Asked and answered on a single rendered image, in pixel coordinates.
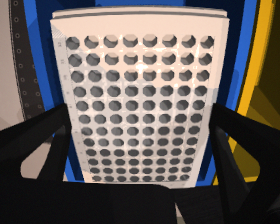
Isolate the yellow bin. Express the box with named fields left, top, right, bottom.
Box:
left=227, top=0, right=280, bottom=182

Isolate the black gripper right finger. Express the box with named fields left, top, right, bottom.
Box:
left=208, top=102, right=280, bottom=224

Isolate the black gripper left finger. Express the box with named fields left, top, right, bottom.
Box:
left=0, top=103, right=72, bottom=181

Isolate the white well plate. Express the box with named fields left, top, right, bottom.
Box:
left=50, top=5, right=229, bottom=189

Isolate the blue bin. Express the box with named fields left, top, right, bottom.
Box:
left=23, top=0, right=257, bottom=186

